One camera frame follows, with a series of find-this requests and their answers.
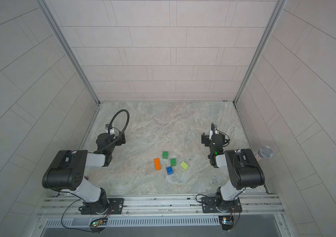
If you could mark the dark green lego brick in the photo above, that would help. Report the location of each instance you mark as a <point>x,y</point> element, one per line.
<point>165,155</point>

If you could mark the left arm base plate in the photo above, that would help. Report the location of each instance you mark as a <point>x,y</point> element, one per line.
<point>103,206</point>

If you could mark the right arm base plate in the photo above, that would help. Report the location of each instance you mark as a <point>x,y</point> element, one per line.
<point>216,205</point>

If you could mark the perforated cable duct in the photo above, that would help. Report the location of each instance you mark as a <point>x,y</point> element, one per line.
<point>141,221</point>

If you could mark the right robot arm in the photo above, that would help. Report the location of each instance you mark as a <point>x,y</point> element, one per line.
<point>243,169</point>

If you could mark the aluminium rail frame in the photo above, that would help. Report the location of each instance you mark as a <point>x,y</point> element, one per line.
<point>162,205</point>

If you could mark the blue lego brick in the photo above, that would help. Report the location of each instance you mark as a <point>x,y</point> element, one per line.
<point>169,170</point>

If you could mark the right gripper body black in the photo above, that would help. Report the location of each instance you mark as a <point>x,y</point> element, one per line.
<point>205,138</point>

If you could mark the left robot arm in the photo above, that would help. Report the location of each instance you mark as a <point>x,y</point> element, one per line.
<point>66,174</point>

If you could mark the circuit board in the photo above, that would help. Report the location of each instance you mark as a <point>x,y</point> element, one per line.
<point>99,223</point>
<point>226,222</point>

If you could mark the right circuit board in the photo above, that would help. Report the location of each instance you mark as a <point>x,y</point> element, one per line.
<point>226,222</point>

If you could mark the left circuit board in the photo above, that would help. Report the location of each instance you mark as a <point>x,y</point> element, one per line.
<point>99,223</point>

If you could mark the glitter microphone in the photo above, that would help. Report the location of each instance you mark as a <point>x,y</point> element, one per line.
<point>264,152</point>

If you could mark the orange lego brick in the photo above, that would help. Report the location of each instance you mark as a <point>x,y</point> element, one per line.
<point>157,164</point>

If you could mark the lime green lego brick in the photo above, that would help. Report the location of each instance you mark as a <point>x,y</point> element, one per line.
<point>184,165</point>

